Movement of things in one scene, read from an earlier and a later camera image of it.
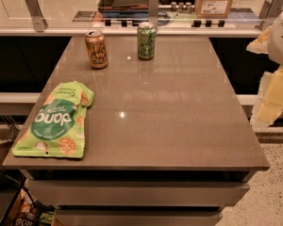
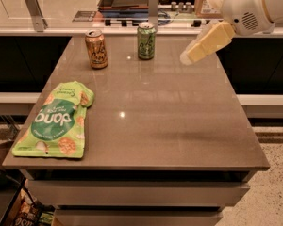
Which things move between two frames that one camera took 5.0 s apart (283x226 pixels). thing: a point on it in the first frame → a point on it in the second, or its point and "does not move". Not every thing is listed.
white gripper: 281,38 → 244,10
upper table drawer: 139,193 does not move
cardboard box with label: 213,1 does not move
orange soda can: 96,46 does not move
